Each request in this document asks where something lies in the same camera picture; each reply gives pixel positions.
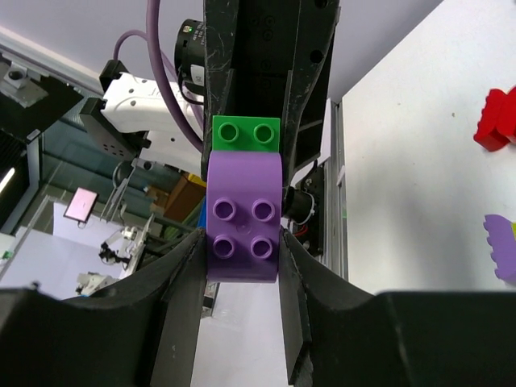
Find purple curved lego brick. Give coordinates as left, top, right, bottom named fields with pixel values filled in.
left=206, top=151, right=282, bottom=283

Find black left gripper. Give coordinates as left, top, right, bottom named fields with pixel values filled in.
left=201, top=1, right=340, bottom=185

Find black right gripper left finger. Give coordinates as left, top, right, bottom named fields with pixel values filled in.
left=1, top=229, right=206, bottom=386

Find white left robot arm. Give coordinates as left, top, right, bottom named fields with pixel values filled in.
left=80, top=1, right=340, bottom=184

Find purple lego with lime top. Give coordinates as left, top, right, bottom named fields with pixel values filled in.
left=484, top=214, right=515, bottom=285

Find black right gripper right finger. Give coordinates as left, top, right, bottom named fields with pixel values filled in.
left=279, top=230, right=515, bottom=386

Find red jagged lego pieces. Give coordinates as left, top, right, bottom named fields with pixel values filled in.
left=473, top=87, right=515, bottom=152

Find green lego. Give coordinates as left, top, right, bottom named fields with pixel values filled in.
left=212, top=115, right=281, bottom=153

